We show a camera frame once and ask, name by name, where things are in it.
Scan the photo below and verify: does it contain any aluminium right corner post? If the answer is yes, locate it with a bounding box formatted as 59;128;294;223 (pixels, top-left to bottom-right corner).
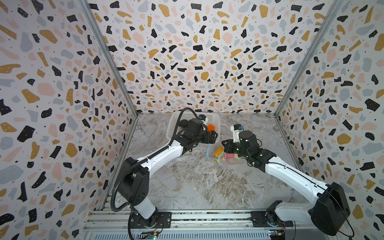
274;0;343;119

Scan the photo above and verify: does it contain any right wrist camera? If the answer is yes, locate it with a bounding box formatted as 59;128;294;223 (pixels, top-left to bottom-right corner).
231;124;243;143

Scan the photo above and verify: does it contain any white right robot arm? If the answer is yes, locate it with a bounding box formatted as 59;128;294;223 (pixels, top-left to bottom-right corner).
222;124;351;236

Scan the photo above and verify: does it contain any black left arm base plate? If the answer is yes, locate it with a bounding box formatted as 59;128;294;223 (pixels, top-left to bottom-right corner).
129;212;172;229

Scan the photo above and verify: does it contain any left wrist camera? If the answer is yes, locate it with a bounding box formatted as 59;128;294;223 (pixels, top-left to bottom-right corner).
198;115;207;122

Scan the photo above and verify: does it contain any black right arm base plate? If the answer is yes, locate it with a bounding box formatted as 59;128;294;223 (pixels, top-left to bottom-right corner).
251;211;294;228

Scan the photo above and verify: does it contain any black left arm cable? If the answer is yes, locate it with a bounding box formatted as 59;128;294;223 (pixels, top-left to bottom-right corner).
110;107;199;240

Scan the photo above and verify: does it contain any aluminium corner post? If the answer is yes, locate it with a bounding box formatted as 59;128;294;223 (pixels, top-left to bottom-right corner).
274;0;343;119
78;0;138;119

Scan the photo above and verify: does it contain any aluminium left corner post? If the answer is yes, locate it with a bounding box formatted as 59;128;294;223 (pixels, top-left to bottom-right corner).
78;0;138;119

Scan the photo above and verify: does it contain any clear zip top bag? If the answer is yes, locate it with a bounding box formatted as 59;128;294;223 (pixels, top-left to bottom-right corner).
214;140;249;166

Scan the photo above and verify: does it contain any aluminium front rail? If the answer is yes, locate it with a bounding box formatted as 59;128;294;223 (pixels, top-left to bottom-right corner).
81;210;342;240

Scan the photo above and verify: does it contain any orange toy fruit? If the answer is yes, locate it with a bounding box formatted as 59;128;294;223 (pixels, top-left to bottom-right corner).
207;124;215;132

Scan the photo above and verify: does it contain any yellow toy lemon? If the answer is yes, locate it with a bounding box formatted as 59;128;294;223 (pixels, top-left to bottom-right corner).
215;147;224;159

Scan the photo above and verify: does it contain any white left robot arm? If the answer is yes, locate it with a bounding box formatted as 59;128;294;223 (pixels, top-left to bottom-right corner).
110;115;219;226

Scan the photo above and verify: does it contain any white plastic basket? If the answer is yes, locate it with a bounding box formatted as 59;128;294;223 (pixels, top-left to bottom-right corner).
166;111;221;143

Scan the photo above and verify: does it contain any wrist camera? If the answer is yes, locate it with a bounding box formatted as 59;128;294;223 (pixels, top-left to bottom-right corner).
231;124;243;143
198;115;207;122

